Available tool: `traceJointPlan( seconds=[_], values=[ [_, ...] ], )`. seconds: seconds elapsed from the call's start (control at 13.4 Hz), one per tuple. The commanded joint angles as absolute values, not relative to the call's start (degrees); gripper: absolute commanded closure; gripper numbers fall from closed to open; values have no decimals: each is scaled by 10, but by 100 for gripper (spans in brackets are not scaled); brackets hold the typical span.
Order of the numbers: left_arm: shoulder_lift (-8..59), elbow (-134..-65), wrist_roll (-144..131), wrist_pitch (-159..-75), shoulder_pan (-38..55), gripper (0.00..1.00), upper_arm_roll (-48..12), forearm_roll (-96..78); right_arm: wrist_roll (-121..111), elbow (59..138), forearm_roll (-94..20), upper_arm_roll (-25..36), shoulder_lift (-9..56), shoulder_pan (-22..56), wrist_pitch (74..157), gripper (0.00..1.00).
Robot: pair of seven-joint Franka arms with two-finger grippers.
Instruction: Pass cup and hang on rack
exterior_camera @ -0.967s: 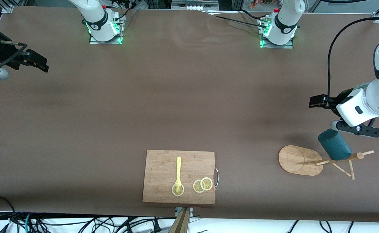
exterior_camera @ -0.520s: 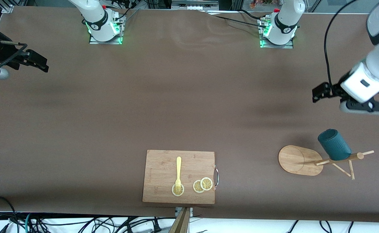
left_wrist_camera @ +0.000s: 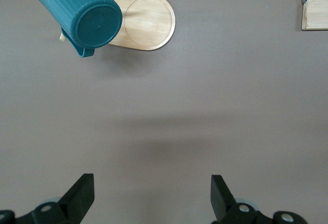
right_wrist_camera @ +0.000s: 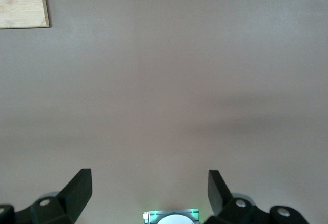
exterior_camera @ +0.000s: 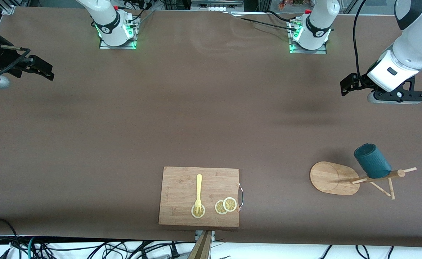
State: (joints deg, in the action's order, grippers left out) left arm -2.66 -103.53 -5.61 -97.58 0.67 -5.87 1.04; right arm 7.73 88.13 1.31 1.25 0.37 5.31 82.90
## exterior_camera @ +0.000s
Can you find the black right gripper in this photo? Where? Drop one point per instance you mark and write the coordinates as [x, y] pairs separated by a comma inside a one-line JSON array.
[[6, 58]]

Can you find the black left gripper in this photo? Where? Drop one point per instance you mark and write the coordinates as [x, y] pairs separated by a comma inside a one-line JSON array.
[[361, 81]]

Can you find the teal cup yellow inside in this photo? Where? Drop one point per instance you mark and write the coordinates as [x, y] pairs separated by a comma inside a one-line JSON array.
[[373, 162]]

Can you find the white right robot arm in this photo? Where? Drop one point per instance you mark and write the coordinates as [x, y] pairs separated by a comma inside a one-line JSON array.
[[106, 18]]

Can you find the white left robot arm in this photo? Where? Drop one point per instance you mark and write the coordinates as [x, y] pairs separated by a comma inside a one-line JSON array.
[[412, 50]]

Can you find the wooden cup rack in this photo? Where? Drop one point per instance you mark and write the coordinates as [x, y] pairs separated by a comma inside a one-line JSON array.
[[331, 178]]

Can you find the red orange object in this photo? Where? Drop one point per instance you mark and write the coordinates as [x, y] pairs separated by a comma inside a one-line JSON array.
[[290, 3]]

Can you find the grey power strip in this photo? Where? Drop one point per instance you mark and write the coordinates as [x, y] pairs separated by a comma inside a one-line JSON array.
[[218, 5]]

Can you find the lemon slice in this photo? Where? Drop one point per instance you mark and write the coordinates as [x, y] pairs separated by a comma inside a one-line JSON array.
[[230, 204], [193, 214], [219, 208]]

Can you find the yellow plastic fork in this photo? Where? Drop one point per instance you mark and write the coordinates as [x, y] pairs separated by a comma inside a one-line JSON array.
[[198, 187]]

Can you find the bamboo cutting board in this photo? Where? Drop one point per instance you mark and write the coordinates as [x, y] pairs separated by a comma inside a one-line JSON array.
[[182, 194]]

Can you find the black plug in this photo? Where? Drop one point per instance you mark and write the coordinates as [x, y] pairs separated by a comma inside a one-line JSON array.
[[175, 253]]

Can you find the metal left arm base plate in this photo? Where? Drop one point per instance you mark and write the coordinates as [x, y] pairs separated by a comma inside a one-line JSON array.
[[306, 51]]

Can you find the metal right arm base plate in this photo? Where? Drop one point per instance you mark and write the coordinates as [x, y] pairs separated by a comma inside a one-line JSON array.
[[104, 45]]

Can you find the aluminium frame corner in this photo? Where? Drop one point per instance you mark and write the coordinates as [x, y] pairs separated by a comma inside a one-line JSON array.
[[8, 8]]

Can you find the metal bracket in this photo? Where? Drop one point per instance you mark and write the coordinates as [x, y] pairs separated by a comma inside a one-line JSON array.
[[212, 234]]

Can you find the wooden post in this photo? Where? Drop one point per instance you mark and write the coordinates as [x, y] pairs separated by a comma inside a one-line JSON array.
[[202, 250]]

